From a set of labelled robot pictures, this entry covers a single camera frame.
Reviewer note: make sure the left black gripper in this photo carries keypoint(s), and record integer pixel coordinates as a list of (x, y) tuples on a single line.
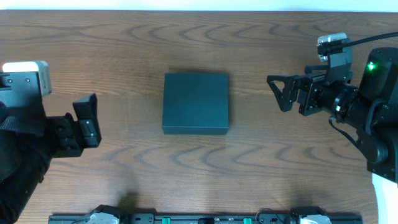
[(66, 135)]

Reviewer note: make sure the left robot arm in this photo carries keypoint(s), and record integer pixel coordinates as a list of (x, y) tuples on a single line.
[(30, 140)]

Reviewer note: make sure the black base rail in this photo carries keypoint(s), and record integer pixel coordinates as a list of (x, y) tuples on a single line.
[(299, 215)]

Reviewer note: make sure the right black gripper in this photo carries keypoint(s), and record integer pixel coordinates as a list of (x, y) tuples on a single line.
[(306, 94)]

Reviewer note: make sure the dark green box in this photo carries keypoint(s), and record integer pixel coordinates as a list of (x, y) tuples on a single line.
[(196, 103)]

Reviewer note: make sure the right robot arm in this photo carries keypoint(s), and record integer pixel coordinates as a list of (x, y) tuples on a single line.
[(370, 108)]

